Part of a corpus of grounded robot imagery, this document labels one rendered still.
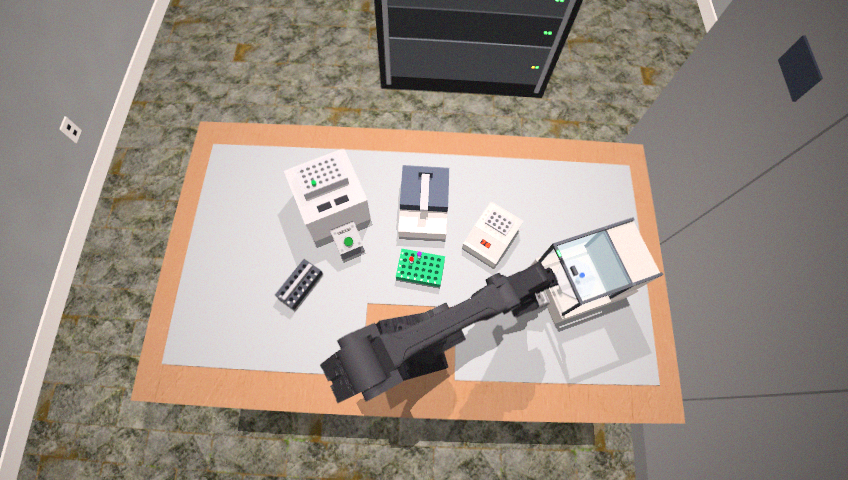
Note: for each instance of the green tube rack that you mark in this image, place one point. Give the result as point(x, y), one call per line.
point(426, 270)

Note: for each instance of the white block with grey holes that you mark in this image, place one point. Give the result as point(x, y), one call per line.
point(486, 241)

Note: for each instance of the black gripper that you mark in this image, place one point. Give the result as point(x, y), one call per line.
point(524, 309)

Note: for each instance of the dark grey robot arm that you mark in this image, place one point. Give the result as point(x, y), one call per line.
point(367, 357)

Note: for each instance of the light grey bench mat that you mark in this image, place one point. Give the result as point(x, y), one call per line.
point(248, 237)

